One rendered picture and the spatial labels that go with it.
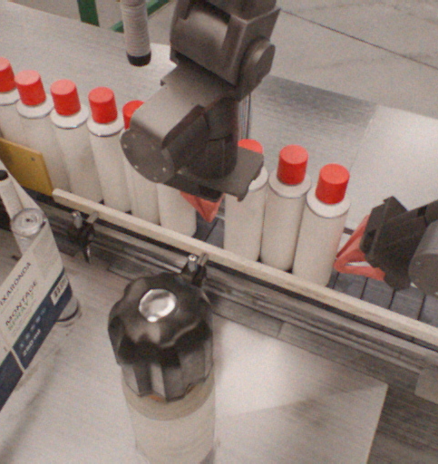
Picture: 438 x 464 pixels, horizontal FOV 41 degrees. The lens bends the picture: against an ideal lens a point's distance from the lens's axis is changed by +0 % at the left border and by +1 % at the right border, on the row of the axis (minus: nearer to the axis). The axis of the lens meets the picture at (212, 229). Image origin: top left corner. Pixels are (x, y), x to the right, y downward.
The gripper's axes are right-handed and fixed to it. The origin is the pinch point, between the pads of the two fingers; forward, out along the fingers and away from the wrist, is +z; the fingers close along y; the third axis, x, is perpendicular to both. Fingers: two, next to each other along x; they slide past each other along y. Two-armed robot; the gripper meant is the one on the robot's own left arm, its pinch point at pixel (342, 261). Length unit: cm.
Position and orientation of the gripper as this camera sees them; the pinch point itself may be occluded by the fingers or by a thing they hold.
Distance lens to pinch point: 76.4
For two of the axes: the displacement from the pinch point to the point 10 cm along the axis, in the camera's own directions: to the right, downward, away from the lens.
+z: -5.7, 3.2, 7.6
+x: 7.2, 6.4, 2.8
